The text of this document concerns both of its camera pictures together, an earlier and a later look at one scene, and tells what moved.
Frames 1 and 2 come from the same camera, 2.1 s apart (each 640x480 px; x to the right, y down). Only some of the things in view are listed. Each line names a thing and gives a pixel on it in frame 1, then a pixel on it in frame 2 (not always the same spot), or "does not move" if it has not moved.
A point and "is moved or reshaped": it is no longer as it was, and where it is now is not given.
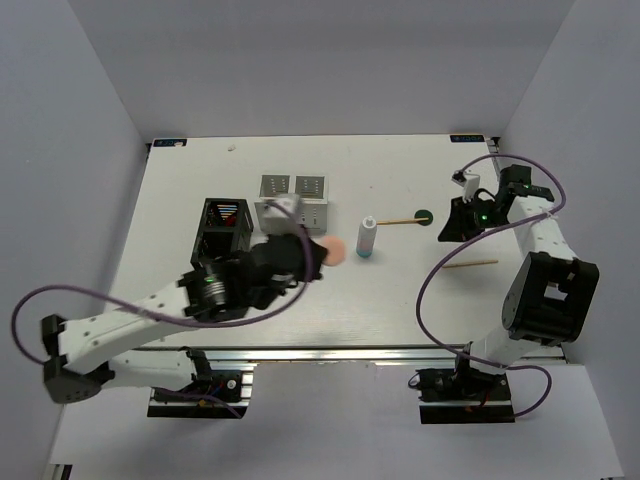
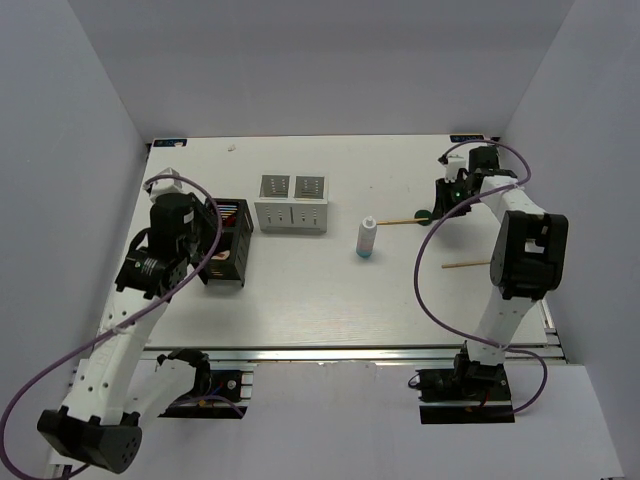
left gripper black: x=319 y=253 → x=209 y=219
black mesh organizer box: x=225 y=228 does not move
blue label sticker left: x=169 y=142 does not move
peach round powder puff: x=336 y=250 is moved or reshaped
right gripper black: x=458 y=227 → x=442 y=203
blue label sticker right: x=467 y=138 does not move
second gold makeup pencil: x=473 y=263 does not move
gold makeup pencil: x=386 y=222 does not move
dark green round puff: x=422 y=213 does not move
